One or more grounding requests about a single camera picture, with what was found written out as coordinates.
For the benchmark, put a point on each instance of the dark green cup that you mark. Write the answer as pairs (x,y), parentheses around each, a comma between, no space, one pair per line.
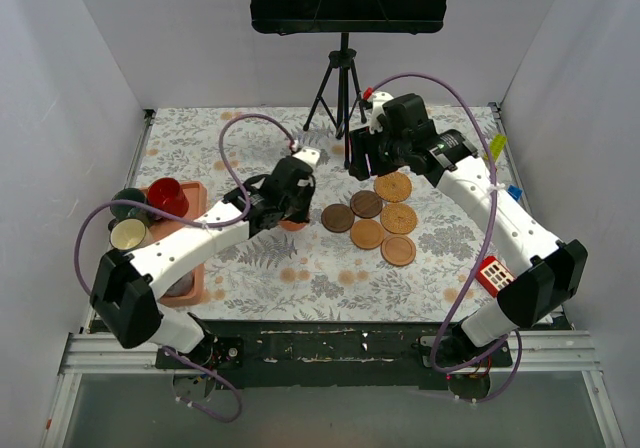
(123,212)

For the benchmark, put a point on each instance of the light wooden coaster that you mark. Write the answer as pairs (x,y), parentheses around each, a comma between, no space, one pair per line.
(398,250)
(367,234)

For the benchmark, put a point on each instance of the blue green purple block toy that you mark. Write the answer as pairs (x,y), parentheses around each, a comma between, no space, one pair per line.
(515,192)

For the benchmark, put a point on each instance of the orange cup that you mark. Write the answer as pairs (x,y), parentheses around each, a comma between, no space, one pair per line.
(292,226)

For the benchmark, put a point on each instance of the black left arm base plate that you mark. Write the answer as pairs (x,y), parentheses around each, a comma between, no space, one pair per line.
(217,352)

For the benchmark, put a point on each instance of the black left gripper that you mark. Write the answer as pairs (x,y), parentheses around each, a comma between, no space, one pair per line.
(300,200)

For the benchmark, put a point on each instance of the pink plastic tray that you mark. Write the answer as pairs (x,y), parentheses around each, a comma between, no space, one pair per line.
(197,195)

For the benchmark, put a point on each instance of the cream white cup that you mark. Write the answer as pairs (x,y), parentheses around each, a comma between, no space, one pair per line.
(130,234)

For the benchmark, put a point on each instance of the woven rattan coaster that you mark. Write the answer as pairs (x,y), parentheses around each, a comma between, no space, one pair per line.
(394,187)
(398,218)

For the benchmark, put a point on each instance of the toy car with yellow block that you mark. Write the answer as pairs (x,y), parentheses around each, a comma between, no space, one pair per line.
(495,148)

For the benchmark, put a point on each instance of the red toy window block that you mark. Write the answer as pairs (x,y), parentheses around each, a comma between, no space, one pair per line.
(493,276)

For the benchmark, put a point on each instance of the floral patterned table mat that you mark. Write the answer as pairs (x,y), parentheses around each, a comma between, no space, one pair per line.
(309,273)

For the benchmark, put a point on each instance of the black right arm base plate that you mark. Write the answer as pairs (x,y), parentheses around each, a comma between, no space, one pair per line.
(451,353)

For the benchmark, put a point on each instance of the red cup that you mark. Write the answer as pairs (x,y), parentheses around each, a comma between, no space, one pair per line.
(167,194)

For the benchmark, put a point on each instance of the lilac purple cup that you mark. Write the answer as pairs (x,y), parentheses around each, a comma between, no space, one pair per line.
(181,287)

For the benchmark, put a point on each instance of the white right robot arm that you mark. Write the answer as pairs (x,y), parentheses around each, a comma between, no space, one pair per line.
(546,270)

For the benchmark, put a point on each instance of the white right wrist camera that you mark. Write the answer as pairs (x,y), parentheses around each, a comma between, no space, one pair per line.
(373,102)

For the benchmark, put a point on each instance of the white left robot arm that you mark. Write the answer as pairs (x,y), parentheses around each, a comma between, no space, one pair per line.
(128,287)

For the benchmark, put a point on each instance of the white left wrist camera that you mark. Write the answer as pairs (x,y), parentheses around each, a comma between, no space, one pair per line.
(308,155)

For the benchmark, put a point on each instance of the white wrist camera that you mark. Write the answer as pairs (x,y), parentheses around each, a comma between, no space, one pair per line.
(308,155)
(373,102)

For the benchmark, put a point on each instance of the black music stand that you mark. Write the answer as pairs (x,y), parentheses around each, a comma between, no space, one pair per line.
(345,17)

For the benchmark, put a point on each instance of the dark walnut coaster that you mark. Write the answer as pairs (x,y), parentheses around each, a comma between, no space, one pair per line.
(337,218)
(366,204)

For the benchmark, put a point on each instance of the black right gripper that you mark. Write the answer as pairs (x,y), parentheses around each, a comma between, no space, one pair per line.
(360,151)

